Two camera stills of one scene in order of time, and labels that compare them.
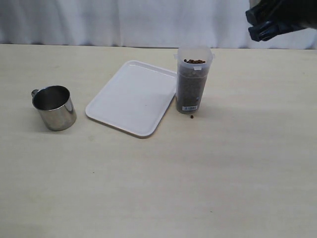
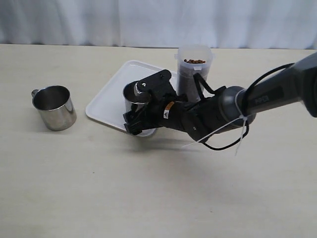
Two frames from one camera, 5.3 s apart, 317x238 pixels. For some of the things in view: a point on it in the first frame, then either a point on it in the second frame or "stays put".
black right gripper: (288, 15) to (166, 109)
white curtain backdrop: (187, 24) stays put
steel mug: (55, 104) stays put
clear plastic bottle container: (193, 66) stays put
